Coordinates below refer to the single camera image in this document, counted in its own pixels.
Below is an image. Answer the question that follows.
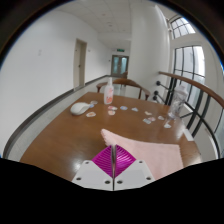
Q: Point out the tall black-framed window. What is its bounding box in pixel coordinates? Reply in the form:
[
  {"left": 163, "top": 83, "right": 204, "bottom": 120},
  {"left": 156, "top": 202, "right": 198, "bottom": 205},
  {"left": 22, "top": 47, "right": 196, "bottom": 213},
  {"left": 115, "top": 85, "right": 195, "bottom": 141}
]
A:
[{"left": 173, "top": 45, "right": 206, "bottom": 108}]

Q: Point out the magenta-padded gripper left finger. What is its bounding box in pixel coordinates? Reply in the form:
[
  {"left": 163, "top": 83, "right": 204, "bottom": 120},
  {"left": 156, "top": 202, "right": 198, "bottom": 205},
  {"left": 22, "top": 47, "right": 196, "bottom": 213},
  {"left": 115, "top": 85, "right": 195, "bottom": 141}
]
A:
[{"left": 71, "top": 144, "right": 115, "bottom": 192}]

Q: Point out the pink towel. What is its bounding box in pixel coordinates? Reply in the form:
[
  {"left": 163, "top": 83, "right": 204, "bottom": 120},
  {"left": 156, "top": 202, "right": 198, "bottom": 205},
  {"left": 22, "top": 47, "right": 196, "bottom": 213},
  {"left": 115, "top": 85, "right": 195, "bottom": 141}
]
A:
[{"left": 100, "top": 128, "right": 185, "bottom": 181}]

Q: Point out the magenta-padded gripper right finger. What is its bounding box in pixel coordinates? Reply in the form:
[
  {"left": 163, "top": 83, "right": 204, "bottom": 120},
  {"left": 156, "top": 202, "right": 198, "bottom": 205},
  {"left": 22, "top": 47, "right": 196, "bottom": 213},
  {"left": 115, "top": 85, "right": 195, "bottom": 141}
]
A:
[{"left": 113, "top": 144, "right": 156, "bottom": 192}]

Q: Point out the arched black-framed window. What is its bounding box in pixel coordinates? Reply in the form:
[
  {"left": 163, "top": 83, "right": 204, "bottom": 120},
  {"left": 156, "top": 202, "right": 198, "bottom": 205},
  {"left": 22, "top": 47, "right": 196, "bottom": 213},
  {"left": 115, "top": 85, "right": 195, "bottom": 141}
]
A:
[{"left": 168, "top": 16, "right": 197, "bottom": 39}]

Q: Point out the wooden-topped black metal railing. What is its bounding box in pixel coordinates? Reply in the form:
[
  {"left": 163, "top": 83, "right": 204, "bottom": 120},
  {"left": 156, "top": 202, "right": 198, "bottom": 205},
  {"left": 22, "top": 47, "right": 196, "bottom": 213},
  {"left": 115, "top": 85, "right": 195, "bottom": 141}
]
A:
[{"left": 152, "top": 70, "right": 224, "bottom": 159}]

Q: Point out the clear shaker bottle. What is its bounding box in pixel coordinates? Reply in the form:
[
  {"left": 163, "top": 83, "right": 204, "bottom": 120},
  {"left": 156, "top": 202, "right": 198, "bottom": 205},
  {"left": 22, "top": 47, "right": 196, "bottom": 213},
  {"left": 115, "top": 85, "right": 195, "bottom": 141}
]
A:
[{"left": 166, "top": 84, "right": 188, "bottom": 124}]

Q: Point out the glazed double door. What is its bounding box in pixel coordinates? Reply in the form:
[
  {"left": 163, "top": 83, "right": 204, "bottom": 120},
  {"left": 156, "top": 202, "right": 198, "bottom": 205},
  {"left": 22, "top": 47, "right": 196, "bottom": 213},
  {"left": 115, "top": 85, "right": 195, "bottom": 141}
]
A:
[{"left": 110, "top": 54, "right": 130, "bottom": 76}]

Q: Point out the wooden chair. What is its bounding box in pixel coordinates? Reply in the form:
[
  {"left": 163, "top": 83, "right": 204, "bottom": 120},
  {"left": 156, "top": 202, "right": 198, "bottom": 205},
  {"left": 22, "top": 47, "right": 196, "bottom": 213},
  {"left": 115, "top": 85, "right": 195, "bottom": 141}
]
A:
[{"left": 96, "top": 78, "right": 152, "bottom": 101}]

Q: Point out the beige single door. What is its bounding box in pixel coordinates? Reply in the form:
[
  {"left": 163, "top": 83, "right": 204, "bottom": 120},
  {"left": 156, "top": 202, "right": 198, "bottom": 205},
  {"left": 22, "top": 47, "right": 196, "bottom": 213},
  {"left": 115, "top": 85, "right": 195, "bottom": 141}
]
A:
[{"left": 73, "top": 38, "right": 88, "bottom": 91}]

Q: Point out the white paper card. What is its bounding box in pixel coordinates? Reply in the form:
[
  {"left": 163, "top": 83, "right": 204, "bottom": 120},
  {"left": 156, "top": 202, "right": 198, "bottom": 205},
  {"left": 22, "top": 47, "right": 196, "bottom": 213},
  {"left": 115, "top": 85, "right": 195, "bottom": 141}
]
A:
[{"left": 182, "top": 128, "right": 195, "bottom": 142}]

